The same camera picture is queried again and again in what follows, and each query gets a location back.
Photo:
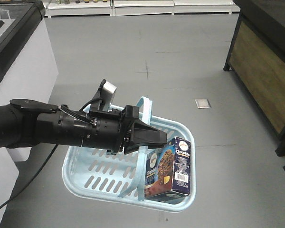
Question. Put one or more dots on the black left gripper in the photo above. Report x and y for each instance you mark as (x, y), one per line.
(120, 131)

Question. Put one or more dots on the light blue plastic basket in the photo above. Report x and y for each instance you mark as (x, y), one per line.
(93, 174)

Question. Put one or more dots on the Chocofello cookie box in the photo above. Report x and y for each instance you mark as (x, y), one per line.
(168, 171)

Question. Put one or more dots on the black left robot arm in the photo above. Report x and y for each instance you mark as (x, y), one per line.
(26, 123)

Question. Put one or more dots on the steel floor socket cover far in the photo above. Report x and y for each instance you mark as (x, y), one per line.
(203, 103)

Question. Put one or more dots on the near white chest freezer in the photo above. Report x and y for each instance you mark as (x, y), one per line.
(27, 70)

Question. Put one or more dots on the wooden black-framed display stand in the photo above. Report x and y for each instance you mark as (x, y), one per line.
(257, 57)

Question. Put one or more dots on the white base shelf row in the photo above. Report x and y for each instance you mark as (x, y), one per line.
(136, 7)

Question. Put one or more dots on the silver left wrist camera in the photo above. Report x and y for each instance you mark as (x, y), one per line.
(104, 95)

